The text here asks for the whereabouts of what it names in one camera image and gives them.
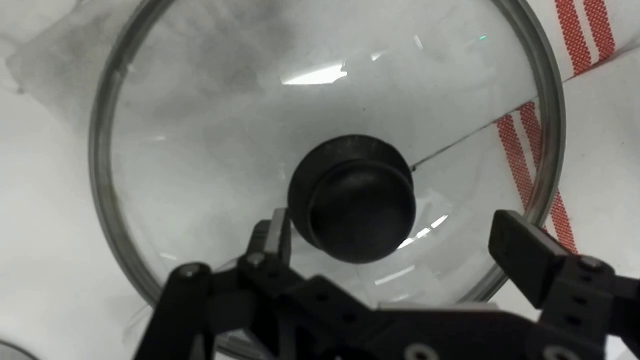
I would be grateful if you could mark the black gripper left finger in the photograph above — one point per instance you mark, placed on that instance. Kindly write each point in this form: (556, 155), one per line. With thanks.
(272, 237)

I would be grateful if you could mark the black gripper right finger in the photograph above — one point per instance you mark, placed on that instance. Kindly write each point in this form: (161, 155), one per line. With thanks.
(540, 266)

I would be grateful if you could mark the glass lid with black knob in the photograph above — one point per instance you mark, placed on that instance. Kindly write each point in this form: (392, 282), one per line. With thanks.
(391, 130)

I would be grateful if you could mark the white towel with red stripes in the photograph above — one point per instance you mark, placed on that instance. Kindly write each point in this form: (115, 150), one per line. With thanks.
(597, 46)

